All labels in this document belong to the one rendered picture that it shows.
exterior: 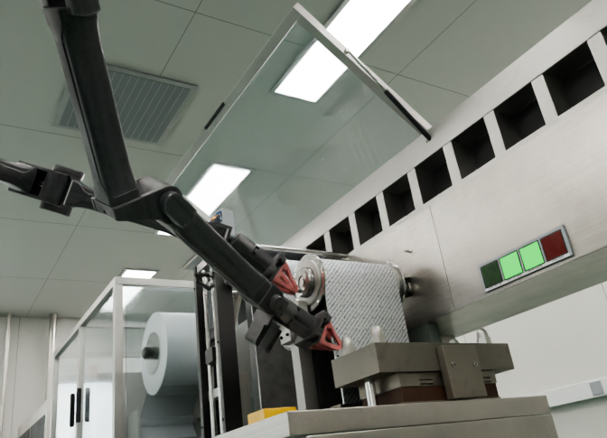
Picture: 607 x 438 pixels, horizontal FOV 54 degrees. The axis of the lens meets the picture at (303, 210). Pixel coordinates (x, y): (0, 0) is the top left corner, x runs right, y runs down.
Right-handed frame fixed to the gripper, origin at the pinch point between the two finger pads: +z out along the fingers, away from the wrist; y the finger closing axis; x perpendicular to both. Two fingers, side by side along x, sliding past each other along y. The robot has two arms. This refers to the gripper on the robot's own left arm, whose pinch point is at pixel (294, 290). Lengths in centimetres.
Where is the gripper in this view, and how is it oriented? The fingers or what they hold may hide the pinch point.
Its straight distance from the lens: 149.8
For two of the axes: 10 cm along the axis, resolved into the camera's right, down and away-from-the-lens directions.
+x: 4.2, -6.4, 6.5
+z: 7.5, 6.4, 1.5
